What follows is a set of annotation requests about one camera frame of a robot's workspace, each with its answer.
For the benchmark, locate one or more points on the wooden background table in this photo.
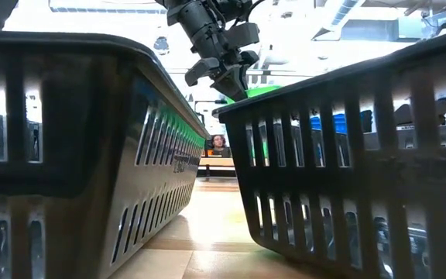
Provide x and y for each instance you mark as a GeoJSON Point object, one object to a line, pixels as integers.
{"type": "Point", "coordinates": [215, 162]}

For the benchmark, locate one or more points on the person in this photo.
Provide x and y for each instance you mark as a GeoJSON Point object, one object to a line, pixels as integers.
{"type": "Point", "coordinates": [219, 143]}

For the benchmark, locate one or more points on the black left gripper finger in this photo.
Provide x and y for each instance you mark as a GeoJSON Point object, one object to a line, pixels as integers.
{"type": "Point", "coordinates": [234, 83]}

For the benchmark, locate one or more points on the green plastic slotted basket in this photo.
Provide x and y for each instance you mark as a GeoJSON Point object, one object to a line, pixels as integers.
{"type": "Point", "coordinates": [261, 92]}

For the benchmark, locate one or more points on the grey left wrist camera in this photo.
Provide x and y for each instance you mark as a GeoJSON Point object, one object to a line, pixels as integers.
{"type": "Point", "coordinates": [242, 35]}

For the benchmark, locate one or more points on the black plastic slotted basket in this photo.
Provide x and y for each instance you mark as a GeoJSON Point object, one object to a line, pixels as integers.
{"type": "Point", "coordinates": [401, 174]}
{"type": "Point", "coordinates": [72, 135]}

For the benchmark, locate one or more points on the blue plastic slotted basket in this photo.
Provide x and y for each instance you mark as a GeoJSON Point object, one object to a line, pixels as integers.
{"type": "Point", "coordinates": [341, 124]}

